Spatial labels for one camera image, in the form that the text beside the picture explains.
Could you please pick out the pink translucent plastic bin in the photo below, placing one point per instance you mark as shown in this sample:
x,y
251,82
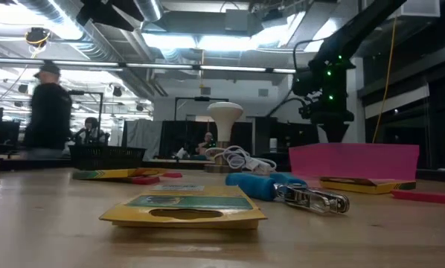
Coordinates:
x,y
352,162

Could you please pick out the black monitor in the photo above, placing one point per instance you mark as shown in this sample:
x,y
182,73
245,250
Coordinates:
x,y
6,134

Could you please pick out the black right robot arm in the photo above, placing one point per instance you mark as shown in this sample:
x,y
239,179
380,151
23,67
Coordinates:
x,y
356,30

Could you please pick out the white cylindrical container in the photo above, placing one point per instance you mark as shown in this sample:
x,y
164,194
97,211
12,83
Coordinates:
x,y
273,145

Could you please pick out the person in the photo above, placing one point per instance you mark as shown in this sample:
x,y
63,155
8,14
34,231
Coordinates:
x,y
91,128
49,111
207,143

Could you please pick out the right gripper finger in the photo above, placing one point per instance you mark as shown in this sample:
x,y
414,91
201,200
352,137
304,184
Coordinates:
x,y
339,130
328,130

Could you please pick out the yellow crayon box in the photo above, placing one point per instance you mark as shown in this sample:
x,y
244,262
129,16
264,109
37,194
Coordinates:
x,y
185,219
107,174
364,186

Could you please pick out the black cabinet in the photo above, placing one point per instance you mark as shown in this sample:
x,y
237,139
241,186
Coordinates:
x,y
297,139

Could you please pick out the wooden lamp base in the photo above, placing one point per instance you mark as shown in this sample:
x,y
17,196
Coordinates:
x,y
217,168

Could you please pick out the black partition panel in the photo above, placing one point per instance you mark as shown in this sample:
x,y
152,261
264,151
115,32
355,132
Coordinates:
x,y
170,137

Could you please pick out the grey cloth cover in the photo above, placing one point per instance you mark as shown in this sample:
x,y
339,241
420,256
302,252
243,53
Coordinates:
x,y
140,134

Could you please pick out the black mesh basket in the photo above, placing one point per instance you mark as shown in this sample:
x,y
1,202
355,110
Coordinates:
x,y
107,158

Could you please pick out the black hanging spotlight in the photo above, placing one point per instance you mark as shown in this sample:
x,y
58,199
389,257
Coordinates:
x,y
22,88
117,91

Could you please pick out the white light bulb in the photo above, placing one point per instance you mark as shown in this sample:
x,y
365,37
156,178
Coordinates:
x,y
224,115

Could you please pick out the long tube light bar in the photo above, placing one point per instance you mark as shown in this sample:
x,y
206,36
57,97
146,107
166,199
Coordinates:
x,y
159,66

